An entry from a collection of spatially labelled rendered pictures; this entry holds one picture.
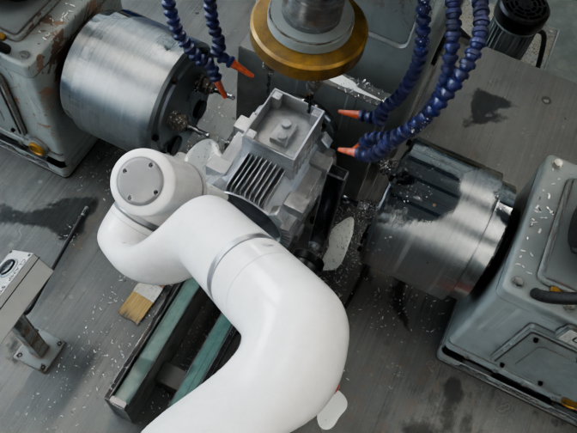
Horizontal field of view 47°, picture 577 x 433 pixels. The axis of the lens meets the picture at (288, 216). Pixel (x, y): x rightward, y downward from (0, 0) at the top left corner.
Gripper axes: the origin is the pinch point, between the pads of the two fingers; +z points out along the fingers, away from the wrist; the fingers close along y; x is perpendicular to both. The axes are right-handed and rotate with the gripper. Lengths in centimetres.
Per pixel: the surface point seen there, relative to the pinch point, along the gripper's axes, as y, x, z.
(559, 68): 68, 102, 184
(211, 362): 11.9, -26.4, 4.5
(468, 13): 24, 90, 129
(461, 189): 37.9, 18.6, 1.9
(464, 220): 40.2, 14.1, 0.6
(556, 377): 67, -3, 11
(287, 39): 5.2, 26.3, -15.3
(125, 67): -23.1, 14.1, 0.6
